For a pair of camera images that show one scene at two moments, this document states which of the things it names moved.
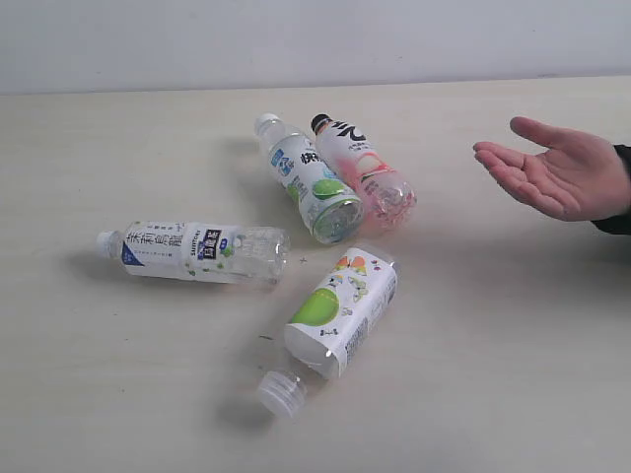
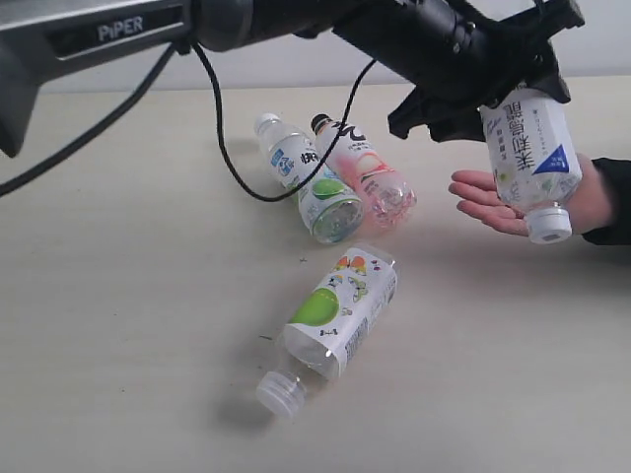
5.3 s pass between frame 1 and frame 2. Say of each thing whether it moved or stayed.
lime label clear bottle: stayed
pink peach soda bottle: stayed
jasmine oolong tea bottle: moved
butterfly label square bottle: stayed
